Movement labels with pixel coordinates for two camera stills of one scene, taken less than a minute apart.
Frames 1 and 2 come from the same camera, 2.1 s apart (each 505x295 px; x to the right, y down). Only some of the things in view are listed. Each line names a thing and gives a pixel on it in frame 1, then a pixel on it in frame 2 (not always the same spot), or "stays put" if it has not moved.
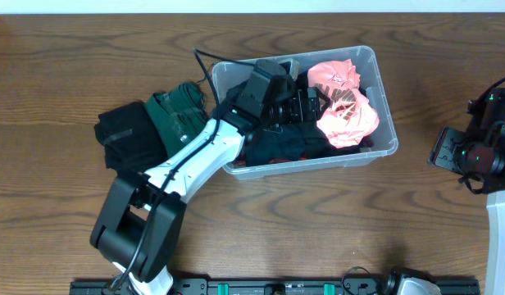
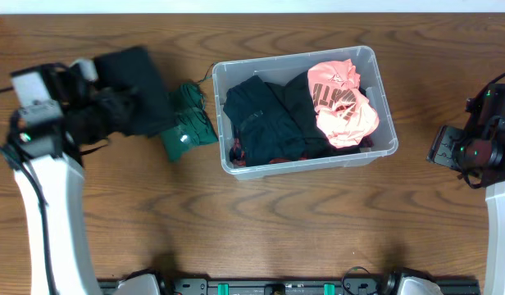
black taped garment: (131, 142) -> (134, 70)
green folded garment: (177, 113) stays put
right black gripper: (447, 150) stays put
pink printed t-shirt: (349, 116) stays put
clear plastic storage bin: (305, 115) stays put
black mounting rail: (275, 287) stays put
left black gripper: (311, 106) -> (93, 110)
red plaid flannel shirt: (239, 162) stays put
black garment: (229, 97) -> (295, 99)
